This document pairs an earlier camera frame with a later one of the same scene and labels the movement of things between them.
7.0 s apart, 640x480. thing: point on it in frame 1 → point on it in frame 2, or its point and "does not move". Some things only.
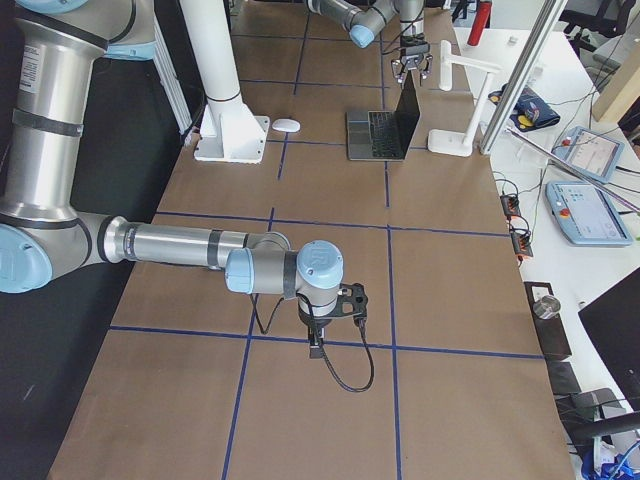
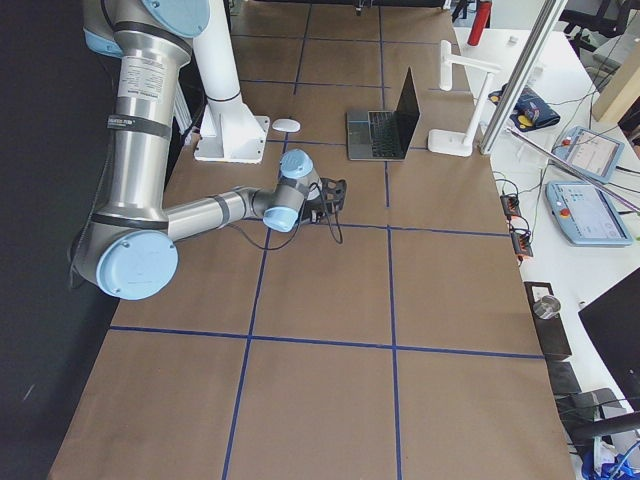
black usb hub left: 510,204 does not move
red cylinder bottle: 480,23 does not move
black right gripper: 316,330 → 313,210
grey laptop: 384,135 does not move
